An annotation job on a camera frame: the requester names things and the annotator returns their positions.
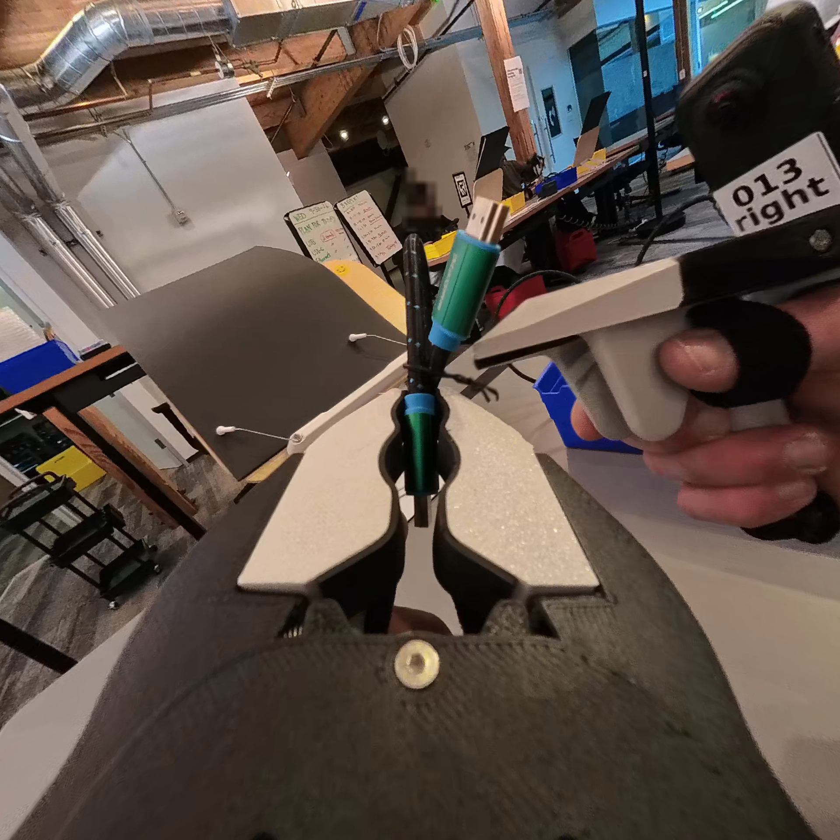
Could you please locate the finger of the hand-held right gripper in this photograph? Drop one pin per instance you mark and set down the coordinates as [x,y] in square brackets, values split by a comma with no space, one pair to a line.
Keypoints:
[617,328]

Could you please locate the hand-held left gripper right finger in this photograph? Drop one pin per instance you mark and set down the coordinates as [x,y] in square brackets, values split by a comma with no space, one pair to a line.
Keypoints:
[519,519]

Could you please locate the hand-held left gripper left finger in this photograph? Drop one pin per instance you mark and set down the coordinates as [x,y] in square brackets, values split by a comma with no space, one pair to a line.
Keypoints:
[315,525]

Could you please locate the person's right hand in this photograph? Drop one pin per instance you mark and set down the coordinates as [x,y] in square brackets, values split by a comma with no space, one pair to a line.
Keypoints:
[775,460]

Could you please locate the blue plastic bin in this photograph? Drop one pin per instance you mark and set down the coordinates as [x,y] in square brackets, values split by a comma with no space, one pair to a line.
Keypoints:
[558,407]
[40,368]

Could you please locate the white laptop stand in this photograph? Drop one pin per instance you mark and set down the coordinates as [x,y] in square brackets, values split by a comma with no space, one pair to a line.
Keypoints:
[328,423]

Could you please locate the black floor lamp pole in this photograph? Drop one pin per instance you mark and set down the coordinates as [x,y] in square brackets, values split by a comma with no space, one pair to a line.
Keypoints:
[649,105]

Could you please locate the wooden desk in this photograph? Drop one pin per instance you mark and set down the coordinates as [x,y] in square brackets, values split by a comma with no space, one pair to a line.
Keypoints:
[565,190]

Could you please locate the small yellow bin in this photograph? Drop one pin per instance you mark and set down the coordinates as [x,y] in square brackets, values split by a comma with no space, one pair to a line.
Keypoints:
[440,247]

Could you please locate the wooden board with black surface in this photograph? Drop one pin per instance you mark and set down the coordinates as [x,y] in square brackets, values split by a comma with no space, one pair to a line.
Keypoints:
[250,341]

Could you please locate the black metal cart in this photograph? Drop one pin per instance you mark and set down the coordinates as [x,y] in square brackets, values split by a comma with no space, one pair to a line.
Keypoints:
[79,538]

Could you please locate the whiteboard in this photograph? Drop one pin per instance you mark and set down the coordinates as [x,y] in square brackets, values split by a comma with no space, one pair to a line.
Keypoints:
[322,234]
[370,226]

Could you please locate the wooden table with black legs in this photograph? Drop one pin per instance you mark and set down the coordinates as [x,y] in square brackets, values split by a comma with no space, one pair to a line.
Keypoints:
[79,381]

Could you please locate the silver ventilation ducts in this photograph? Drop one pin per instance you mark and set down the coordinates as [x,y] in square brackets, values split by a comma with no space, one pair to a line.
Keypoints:
[118,40]

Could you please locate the wooden support post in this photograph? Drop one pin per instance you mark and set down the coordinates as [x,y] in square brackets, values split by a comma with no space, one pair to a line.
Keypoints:
[505,79]

